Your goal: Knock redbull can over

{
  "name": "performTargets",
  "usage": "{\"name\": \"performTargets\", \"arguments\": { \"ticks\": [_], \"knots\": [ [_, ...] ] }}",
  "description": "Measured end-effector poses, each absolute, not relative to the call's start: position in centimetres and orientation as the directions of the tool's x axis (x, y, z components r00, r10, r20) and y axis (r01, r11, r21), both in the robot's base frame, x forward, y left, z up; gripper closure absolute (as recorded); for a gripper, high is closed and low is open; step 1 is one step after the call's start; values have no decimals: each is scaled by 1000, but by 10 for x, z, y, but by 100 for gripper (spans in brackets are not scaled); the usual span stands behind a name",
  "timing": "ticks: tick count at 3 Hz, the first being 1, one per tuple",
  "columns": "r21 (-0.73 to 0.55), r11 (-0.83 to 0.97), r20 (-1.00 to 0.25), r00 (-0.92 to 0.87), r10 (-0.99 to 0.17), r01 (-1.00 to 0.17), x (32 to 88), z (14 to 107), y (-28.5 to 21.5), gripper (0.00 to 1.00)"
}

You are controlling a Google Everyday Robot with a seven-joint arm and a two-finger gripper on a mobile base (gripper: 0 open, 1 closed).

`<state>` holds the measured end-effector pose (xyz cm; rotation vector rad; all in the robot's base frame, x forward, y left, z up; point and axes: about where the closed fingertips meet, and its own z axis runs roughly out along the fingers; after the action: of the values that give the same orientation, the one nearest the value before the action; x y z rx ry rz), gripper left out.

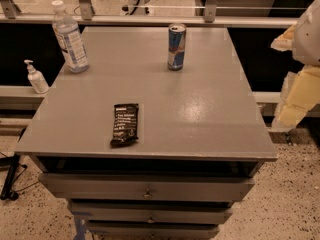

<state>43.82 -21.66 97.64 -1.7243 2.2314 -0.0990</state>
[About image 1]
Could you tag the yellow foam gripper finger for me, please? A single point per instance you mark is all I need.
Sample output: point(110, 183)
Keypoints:
point(299, 94)
point(284, 41)

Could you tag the blue silver redbull can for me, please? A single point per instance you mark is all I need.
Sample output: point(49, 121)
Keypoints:
point(176, 46)

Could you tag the black stand leg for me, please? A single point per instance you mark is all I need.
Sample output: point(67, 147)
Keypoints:
point(11, 163)

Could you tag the top grey drawer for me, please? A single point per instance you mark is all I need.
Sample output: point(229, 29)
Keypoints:
point(149, 188)

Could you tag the middle grey drawer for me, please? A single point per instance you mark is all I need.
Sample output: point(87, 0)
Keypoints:
point(150, 213)

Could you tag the clear plastic water bottle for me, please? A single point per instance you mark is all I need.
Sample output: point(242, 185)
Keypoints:
point(69, 38)

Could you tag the metal window railing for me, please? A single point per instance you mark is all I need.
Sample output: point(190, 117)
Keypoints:
point(213, 13)

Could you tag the black snack bar wrapper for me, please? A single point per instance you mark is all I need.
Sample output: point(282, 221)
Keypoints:
point(125, 125)

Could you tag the grey drawer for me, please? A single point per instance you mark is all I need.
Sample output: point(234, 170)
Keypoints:
point(150, 213)
point(149, 188)
point(152, 231)

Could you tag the white pump sanitizer bottle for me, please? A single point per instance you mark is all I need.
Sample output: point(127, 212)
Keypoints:
point(36, 78)

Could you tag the bottom grey drawer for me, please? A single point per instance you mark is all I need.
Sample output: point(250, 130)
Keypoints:
point(152, 231)

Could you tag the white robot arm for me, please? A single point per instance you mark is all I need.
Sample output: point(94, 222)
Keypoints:
point(306, 39)

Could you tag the grey drawer cabinet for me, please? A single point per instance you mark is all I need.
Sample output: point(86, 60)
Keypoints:
point(200, 121)

